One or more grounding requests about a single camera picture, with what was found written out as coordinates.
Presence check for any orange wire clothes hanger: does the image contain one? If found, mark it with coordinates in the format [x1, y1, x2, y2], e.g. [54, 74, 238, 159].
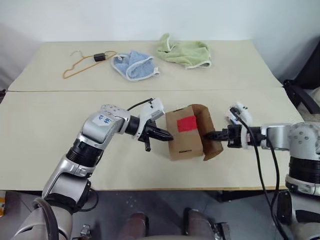
[62, 49, 118, 81]

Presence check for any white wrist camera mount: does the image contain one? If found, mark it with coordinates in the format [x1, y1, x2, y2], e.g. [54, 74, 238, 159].
[224, 100, 254, 151]
[135, 98, 166, 139]

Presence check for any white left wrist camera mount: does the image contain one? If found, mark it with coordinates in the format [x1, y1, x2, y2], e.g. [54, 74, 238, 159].
[135, 98, 166, 139]

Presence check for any black power adapter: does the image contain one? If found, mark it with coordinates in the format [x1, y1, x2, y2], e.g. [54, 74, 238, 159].
[93, 52, 107, 63]

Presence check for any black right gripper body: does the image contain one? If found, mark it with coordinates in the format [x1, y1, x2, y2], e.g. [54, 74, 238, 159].
[225, 124, 244, 149]

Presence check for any black left shoulder hose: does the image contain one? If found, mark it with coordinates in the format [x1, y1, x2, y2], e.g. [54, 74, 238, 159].
[33, 196, 60, 240]

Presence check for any light blue towel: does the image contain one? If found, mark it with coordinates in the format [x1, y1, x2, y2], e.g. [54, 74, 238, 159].
[110, 49, 161, 83]

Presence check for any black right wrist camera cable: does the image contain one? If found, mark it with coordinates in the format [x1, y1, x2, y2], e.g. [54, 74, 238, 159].
[229, 106, 281, 240]

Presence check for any small metal foot piece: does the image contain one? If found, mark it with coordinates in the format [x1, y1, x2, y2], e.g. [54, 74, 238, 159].
[211, 221, 231, 237]
[79, 223, 93, 237]

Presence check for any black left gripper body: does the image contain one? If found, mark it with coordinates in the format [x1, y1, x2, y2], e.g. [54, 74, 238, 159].
[136, 119, 159, 143]

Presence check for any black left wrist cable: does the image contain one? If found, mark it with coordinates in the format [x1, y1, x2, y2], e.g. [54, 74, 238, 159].
[126, 98, 154, 111]

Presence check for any light green towel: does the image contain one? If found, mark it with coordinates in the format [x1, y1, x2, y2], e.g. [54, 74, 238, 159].
[156, 32, 213, 70]

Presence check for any red tape patch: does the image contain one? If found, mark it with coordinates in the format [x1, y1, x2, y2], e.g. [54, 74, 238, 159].
[176, 115, 198, 133]

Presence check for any dark brown rounded shape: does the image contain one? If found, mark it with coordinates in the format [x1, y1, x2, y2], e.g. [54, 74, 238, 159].
[183, 207, 210, 237]

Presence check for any black table leg frame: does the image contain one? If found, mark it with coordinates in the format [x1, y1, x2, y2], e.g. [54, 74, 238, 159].
[214, 190, 266, 203]

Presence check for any black office chair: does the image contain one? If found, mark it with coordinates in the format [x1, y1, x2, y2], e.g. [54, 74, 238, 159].
[282, 37, 320, 116]

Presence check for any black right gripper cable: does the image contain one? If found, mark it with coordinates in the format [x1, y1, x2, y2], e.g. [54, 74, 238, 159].
[258, 133, 280, 221]

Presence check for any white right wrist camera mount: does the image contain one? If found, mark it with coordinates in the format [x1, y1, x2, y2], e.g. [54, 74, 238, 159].
[224, 100, 254, 151]

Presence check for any brown cardboard box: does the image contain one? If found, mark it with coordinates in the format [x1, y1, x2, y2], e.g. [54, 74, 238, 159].
[164, 103, 224, 162]

